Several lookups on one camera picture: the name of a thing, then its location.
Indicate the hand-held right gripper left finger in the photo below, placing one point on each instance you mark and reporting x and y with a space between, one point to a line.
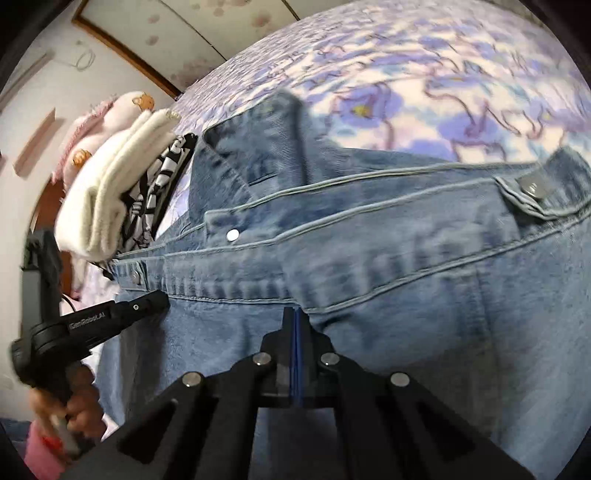
277 346

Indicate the blue denim jacket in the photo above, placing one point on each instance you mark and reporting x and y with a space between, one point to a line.
369 277

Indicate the wall shelf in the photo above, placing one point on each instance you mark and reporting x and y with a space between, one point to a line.
23 81
37 141

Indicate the black white patterned garment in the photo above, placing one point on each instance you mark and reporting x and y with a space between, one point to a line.
161 170

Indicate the wooden headboard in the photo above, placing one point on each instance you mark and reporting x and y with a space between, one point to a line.
46 203

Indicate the floral panel wardrobe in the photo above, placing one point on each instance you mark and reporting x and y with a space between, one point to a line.
184 37

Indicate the cream folded garment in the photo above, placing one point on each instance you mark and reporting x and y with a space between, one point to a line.
106 184

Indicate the purple cat print blanket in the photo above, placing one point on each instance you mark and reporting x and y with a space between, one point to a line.
415 69

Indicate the person's left hand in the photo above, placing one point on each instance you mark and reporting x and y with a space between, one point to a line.
83 413

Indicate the pink bear print rolled quilt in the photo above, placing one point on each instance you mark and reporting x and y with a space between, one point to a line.
124 108

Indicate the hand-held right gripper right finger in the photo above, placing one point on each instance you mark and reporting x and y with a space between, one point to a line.
300 350

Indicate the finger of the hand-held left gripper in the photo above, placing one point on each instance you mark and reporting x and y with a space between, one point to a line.
143 304

